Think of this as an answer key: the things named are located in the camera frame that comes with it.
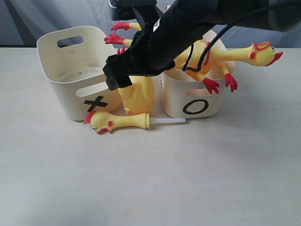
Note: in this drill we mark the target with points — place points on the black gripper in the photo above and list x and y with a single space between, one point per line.
141 59

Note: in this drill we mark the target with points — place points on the headless yellow chicken body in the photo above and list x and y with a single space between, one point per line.
139 97

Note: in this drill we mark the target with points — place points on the detached chicken head with squeaker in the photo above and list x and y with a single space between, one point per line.
101 121

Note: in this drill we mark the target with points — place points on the whole yellow rubber chicken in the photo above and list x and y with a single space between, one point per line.
262 54

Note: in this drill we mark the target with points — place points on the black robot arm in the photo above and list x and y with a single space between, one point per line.
165 35

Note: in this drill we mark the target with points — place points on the cream bin marked X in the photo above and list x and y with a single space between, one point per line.
72 60

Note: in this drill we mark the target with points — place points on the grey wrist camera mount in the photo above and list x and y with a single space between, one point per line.
124 9

